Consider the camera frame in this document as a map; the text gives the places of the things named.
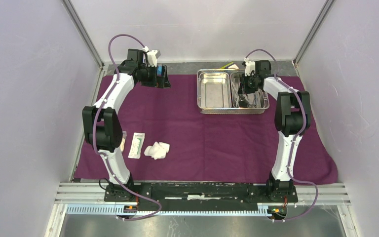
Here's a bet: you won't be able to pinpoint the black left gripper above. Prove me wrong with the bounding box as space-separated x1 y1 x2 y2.
139 64 171 89

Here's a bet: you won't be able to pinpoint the steel forceps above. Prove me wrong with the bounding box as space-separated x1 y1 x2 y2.
233 78 243 99

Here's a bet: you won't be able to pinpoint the metal mesh instrument tray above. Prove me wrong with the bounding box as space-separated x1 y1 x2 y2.
196 69 270 115

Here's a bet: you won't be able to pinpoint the suture packet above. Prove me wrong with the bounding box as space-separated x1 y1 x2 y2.
128 132 145 159

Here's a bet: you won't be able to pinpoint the white gauze wad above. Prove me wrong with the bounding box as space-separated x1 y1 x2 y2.
144 142 170 160

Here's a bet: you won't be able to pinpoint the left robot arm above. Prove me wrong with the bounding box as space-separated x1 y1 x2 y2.
82 47 171 201

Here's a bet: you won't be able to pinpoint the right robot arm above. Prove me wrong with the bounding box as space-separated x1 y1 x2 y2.
240 58 309 201

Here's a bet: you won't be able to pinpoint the steel surgical scissors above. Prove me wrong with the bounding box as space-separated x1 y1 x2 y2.
238 92 265 109

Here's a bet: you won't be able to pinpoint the blue toy block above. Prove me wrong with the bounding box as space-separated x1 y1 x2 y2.
157 65 163 76

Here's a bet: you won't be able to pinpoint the steel right inner pan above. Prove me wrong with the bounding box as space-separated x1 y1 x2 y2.
230 73 269 109

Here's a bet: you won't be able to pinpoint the steel pan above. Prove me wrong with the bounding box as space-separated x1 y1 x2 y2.
230 73 269 109
197 72 231 109

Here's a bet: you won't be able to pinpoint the steel left inner pan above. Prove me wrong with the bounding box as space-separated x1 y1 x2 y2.
197 72 231 109

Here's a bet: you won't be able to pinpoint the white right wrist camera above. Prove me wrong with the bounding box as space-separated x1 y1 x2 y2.
242 57 256 77

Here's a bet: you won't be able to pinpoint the aluminium corner frame rail right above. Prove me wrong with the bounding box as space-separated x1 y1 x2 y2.
293 0 336 68

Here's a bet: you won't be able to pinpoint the aluminium corner frame rail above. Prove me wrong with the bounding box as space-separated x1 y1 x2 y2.
293 0 336 68
61 0 105 68

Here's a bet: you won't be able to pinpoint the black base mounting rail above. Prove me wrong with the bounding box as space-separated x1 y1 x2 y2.
104 182 299 211

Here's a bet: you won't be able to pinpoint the aluminium corner frame rail left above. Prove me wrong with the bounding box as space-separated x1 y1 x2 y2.
61 0 105 68

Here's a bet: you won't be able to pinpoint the aluminium front frame rail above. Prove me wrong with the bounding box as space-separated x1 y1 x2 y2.
54 183 351 217

